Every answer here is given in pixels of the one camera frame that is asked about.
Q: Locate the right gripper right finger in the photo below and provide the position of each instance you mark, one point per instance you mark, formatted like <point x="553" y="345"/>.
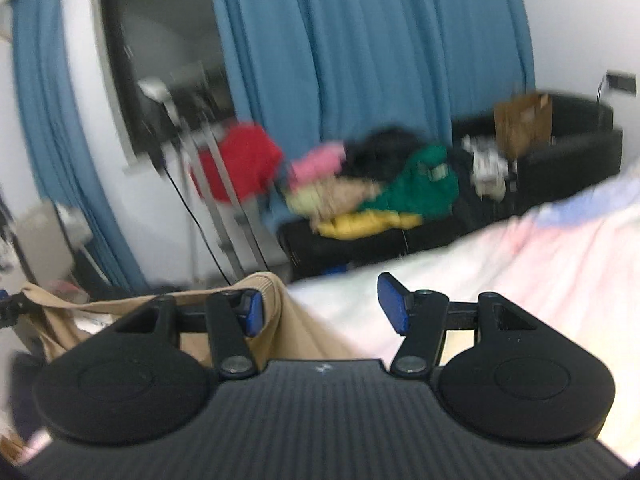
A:
<point x="421" y="318"/>

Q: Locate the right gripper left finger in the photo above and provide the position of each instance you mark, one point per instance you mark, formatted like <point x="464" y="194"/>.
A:
<point x="231" y="317"/>

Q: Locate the tan sweatshirt with logo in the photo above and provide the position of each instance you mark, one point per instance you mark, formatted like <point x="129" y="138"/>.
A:
<point x="290" y="332"/>

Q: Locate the yellow garment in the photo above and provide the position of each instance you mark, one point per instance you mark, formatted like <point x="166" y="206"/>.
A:
<point x="361" y="224"/>

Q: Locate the green garment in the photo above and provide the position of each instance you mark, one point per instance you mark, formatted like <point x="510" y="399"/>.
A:
<point x="426" y="186"/>

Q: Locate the beige garment on sofa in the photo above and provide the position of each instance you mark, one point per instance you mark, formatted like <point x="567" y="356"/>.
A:
<point x="325" y="199"/>

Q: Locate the red garment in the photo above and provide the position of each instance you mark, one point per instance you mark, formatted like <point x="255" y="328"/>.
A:
<point x="251" y="158"/>

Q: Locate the black garment on sofa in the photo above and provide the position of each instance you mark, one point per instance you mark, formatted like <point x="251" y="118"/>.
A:
<point x="381" y="155"/>

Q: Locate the pink garment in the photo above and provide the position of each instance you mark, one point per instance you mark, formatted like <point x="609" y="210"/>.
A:
<point x="319" y="163"/>

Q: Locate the blue curtain left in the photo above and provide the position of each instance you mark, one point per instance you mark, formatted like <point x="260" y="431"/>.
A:
<point x="55" y="140"/>

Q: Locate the blue curtain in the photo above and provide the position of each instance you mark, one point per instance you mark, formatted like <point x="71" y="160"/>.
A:
<point x="55" y="140"/>
<point x="310" y="71"/>

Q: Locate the brown paper bag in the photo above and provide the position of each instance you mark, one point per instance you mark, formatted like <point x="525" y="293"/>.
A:
<point x="523" y="123"/>

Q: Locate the black sofa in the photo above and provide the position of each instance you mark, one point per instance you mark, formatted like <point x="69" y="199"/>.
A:
<point x="586" y="148"/>

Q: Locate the dark window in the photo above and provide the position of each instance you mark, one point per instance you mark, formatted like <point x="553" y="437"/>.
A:
<point x="174" y="41"/>

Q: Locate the blue curtain right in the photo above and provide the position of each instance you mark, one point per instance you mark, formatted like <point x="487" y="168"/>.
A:
<point x="310" y="71"/>

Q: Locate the wall power socket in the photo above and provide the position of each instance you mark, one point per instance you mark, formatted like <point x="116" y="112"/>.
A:
<point x="622" y="82"/>

